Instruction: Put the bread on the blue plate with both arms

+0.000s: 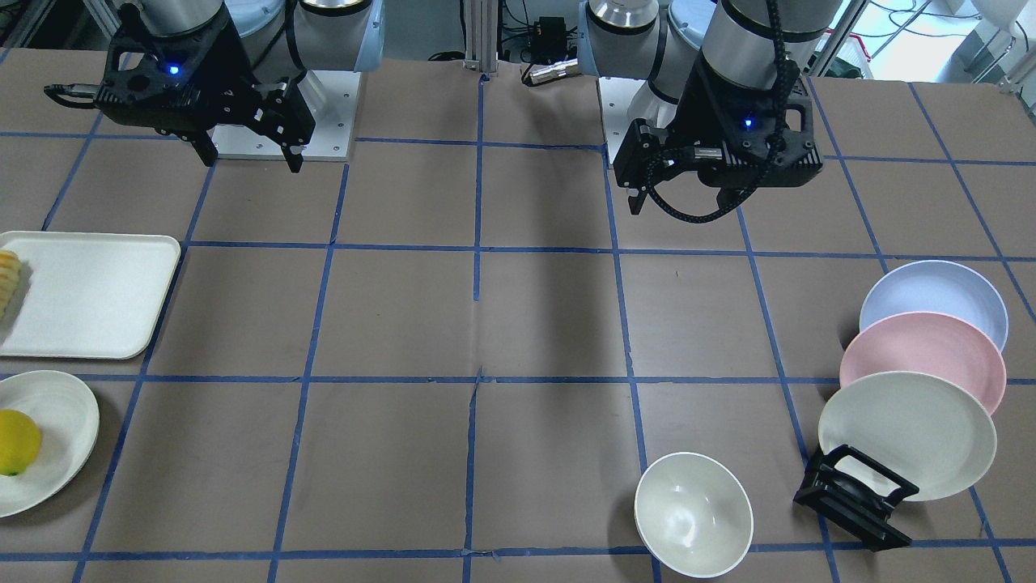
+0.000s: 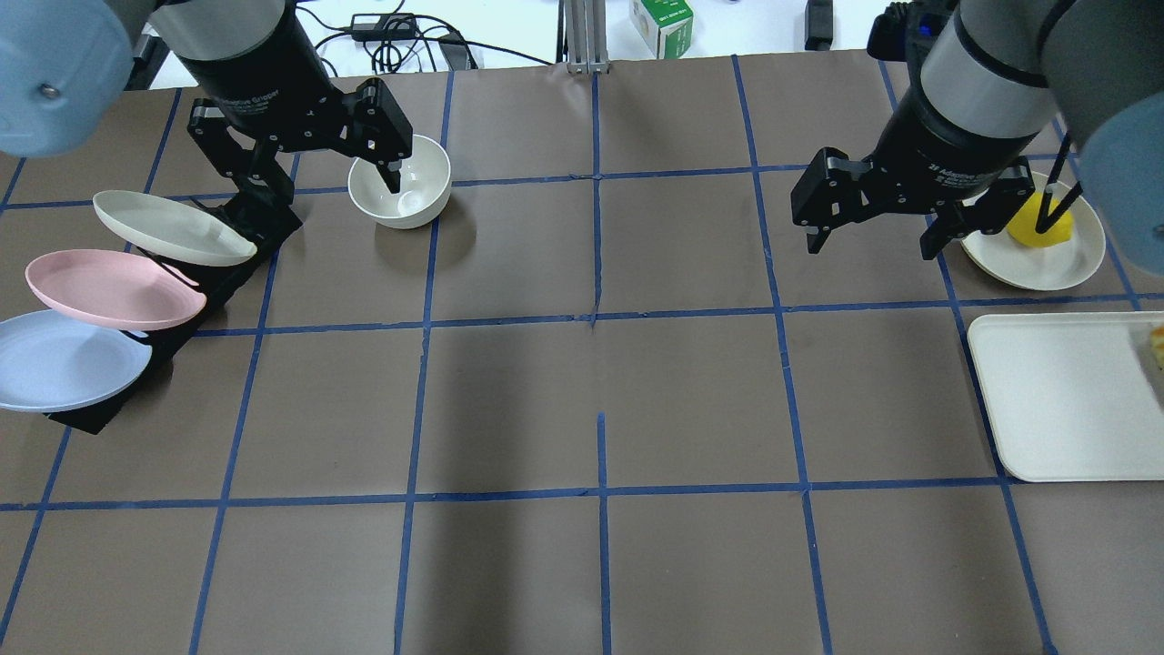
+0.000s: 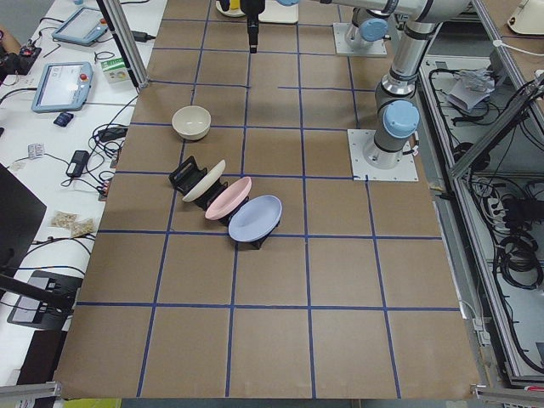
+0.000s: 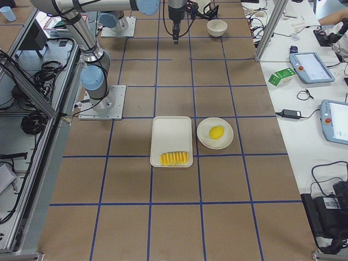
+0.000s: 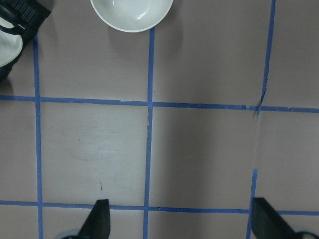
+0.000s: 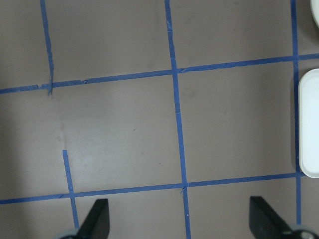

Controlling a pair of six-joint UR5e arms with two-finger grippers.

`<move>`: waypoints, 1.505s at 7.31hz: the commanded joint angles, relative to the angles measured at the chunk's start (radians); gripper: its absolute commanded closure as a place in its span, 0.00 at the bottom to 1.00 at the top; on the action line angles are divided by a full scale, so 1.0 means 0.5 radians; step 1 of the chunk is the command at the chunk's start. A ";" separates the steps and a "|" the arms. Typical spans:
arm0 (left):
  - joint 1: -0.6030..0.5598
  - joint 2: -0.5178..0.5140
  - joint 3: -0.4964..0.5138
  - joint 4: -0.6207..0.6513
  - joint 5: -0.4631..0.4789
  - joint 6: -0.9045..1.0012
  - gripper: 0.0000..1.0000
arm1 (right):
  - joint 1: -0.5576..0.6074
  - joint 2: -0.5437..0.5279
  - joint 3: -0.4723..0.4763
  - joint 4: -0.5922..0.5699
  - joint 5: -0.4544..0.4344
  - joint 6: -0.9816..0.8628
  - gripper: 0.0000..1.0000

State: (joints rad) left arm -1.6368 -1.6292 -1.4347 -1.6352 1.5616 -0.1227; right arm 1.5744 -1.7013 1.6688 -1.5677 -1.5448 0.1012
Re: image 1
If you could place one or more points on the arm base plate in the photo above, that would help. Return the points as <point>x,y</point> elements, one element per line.
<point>333,97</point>
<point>623,100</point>

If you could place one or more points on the yellow lemon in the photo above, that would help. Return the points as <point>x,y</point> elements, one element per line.
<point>21,440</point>

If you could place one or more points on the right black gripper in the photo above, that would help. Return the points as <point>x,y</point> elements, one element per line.
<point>229,66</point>

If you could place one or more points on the blue plate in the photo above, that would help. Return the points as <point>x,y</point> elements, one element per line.
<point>938,287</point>

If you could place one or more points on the black dish rack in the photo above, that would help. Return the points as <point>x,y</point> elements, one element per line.
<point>849,503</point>

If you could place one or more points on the white round plate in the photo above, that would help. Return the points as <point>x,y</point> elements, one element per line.
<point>68,415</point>

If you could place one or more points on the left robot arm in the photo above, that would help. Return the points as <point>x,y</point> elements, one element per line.
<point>743,41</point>

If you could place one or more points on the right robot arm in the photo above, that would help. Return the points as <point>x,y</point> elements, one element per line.
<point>292,38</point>

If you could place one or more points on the cream bowl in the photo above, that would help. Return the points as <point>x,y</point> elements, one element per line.
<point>693,515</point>

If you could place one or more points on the cream plate in rack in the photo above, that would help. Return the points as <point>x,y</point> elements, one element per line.
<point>924,429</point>

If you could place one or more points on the pink plate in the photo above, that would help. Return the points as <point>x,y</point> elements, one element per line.
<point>938,344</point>

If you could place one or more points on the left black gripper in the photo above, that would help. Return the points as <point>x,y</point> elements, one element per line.
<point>694,115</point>

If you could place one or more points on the white rectangular tray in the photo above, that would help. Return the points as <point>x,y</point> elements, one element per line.
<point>86,295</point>

